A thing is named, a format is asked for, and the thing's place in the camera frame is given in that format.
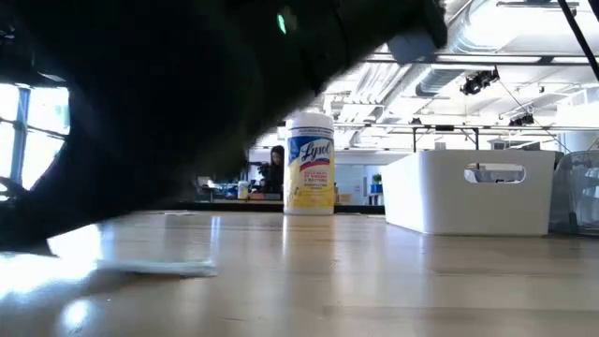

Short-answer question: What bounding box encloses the long green striped packet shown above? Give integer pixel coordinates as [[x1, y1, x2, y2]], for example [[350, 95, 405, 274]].
[[95, 257, 219, 279]]

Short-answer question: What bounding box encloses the white plastic bin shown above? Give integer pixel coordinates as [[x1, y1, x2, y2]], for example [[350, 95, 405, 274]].
[[381, 149, 558, 237]]

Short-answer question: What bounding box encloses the black background rig frame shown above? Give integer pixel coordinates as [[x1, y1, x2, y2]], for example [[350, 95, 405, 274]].
[[280, 122, 584, 154]]

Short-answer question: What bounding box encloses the silver ventilation duct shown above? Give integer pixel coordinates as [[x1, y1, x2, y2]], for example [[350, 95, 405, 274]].
[[414, 0, 547, 97]]

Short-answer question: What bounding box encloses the black table edge rail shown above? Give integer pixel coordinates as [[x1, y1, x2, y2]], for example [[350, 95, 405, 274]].
[[153, 199, 386, 216]]

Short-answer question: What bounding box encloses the black ceiling camera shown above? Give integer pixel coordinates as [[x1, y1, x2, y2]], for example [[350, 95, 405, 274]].
[[459, 66, 502, 96], [507, 112, 536, 128]]

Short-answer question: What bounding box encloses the person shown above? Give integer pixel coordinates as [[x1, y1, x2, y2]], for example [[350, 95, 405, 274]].
[[259, 144, 285, 196]]

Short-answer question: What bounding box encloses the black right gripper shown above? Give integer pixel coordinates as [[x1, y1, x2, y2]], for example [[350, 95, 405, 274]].
[[41, 0, 329, 207]]

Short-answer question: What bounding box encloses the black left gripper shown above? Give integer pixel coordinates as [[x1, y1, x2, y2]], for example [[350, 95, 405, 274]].
[[0, 0, 69, 87]]

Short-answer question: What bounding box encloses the Lysol wipes canister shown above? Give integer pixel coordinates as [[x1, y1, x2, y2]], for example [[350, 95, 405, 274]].
[[283, 110, 336, 216]]

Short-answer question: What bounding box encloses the black diagonal frame brace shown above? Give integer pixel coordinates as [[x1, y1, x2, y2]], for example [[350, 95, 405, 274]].
[[0, 175, 29, 202]]

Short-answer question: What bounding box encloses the clear plastic container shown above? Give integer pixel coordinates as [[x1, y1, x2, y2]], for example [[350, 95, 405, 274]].
[[548, 150, 599, 237]]

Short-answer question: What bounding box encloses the black overhead light bar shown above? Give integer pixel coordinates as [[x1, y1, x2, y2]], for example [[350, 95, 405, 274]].
[[362, 51, 599, 66]]

